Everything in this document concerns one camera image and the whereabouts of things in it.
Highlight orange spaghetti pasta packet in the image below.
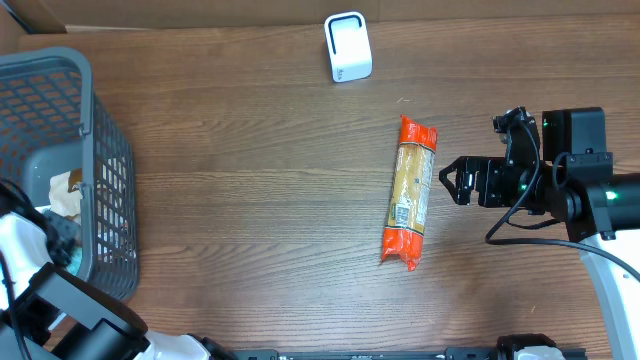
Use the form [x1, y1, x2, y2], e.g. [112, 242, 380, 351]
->
[381, 115, 438, 271]

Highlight beige nut snack pouch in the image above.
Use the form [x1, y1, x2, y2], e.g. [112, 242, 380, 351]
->
[49, 169, 83, 224]

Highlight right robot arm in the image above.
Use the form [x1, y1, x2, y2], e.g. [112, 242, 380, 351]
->
[439, 107, 639, 359]

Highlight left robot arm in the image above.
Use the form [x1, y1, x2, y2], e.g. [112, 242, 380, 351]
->
[1, 180, 214, 360]

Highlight white barcode scanner stand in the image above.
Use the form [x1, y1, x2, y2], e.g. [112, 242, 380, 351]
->
[324, 11, 373, 83]

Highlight grey plastic shopping basket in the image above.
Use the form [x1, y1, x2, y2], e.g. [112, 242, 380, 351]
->
[1, 47, 140, 300]

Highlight cardboard panel backdrop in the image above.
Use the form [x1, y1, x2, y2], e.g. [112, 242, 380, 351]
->
[1, 0, 639, 53]

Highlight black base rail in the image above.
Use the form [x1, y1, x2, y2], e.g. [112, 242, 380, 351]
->
[197, 337, 588, 360]

